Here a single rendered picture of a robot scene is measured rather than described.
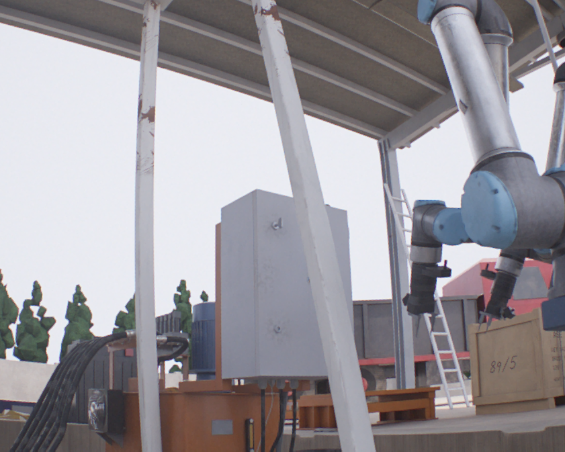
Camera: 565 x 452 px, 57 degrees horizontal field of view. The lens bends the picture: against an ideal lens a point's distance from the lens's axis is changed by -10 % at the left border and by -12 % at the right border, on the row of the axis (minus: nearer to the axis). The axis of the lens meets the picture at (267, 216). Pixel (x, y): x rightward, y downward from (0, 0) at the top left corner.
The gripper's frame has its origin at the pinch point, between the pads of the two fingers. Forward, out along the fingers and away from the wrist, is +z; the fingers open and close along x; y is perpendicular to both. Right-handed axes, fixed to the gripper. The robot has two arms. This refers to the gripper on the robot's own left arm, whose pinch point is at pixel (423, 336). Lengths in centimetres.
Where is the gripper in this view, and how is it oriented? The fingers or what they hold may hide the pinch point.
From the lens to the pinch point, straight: 160.8
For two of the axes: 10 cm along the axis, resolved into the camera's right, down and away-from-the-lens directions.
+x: -9.1, 0.0, -4.1
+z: -0.4, 9.9, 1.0
